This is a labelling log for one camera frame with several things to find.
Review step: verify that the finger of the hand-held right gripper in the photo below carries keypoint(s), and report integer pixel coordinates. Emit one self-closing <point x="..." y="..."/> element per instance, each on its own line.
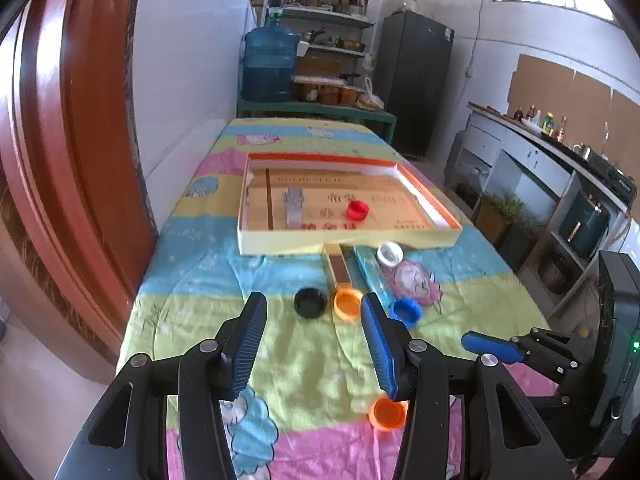
<point x="565" y="410"/>
<point x="490" y="345"/>

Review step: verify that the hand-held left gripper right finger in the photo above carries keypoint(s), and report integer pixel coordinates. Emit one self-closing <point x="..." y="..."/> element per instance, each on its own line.
<point x="377" y="345"/>

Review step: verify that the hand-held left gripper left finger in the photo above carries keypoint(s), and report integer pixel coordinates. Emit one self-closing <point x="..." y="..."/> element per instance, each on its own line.
<point x="250" y="345"/>

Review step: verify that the blue bottle cap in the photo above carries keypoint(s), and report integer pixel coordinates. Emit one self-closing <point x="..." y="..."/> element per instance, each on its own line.
<point x="406" y="312"/>

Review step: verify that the orange bottle cap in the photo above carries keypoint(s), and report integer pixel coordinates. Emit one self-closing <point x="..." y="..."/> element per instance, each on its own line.
<point x="387" y="414"/>
<point x="347" y="303"/>

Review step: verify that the teal slim box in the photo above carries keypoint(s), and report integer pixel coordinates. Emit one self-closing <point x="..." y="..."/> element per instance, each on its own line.
<point x="372" y="272"/>

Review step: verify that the black bottle cap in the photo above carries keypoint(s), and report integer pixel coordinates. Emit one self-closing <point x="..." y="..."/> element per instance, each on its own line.
<point x="310" y="302"/>

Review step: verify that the shallow yellow cardboard tray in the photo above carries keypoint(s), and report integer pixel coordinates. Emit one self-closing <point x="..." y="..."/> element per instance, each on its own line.
<point x="390" y="195"/>

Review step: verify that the colourful cartoon printed blanket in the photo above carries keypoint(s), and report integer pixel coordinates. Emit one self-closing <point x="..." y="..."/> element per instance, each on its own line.
<point x="300" y="360"/>

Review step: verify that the gold brown slim box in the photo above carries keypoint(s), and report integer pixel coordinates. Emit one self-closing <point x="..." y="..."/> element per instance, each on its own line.
<point x="337" y="267"/>

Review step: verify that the white bottle cap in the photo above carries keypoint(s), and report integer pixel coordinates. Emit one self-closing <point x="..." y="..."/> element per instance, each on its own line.
<point x="390" y="254"/>

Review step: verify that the metal pot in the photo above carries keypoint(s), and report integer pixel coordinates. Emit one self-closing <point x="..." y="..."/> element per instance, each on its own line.
<point x="555" y="272"/>

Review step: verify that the box of green plants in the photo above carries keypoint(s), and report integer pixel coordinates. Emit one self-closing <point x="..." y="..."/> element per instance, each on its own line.
<point x="505" y="210"/>

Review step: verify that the red bottle cap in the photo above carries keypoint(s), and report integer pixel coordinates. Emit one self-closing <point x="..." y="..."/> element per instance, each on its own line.
<point x="357" y="209"/>

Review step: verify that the black gas stove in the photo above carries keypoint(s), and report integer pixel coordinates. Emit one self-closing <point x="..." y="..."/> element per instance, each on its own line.
<point x="607" y="170"/>

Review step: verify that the grey kitchen counter cabinet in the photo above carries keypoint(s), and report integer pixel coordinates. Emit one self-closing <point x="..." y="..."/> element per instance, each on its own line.
<point x="525" y="150"/>

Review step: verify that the row of condiment bottles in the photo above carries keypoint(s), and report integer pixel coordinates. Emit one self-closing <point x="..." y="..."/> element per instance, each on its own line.
<point x="548" y="122"/>

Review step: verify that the plastic bag with food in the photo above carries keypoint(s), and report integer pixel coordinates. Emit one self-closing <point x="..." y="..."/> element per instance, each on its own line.
<point x="370" y="100"/>

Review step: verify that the dark refrigerator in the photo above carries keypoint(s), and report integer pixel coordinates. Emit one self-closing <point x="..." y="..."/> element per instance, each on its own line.
<point x="412" y="85"/>

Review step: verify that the blue water jug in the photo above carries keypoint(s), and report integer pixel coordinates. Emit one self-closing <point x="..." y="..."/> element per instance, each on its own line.
<point x="267" y="65"/>

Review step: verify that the reddish wooden door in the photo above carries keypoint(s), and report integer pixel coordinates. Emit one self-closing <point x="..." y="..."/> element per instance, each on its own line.
<point x="75" y="110"/>

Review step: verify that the green metal shelf rack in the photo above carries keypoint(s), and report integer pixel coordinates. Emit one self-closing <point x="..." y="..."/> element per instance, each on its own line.
<point x="325" y="35"/>

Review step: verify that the glass jar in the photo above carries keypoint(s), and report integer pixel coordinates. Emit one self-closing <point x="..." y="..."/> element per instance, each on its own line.
<point x="409" y="1"/>

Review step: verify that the cardboard wall panel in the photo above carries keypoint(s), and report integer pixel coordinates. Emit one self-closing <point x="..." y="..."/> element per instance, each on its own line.
<point x="560" y="90"/>

